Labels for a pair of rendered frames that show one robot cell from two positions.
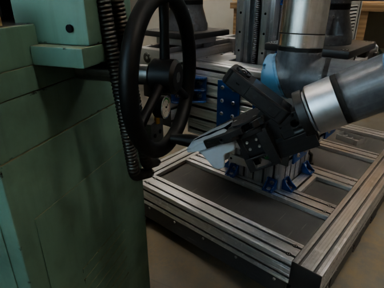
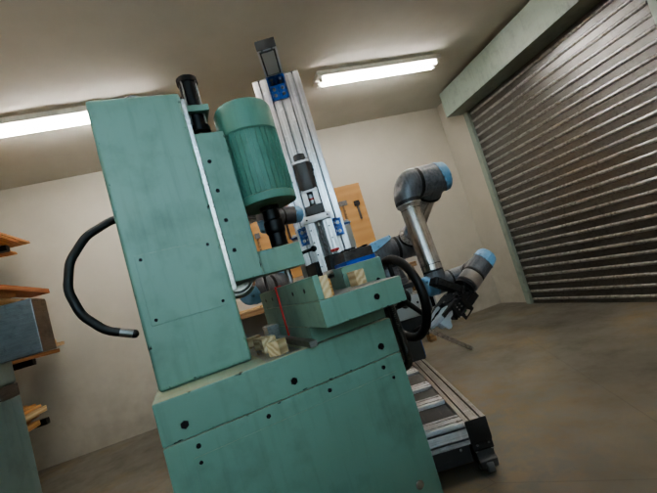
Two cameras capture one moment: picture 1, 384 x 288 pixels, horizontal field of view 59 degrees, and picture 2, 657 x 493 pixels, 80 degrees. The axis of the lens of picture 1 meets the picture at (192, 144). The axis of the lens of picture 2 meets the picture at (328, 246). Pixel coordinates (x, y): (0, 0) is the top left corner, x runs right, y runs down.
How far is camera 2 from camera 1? 106 cm
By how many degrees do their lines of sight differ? 50
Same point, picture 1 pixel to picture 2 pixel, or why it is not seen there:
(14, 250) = (415, 414)
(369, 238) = not seen: hidden behind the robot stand
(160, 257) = not seen: outside the picture
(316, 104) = (472, 277)
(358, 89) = (480, 266)
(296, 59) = (439, 273)
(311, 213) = (433, 406)
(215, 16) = not seen: hidden behind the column
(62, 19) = (373, 276)
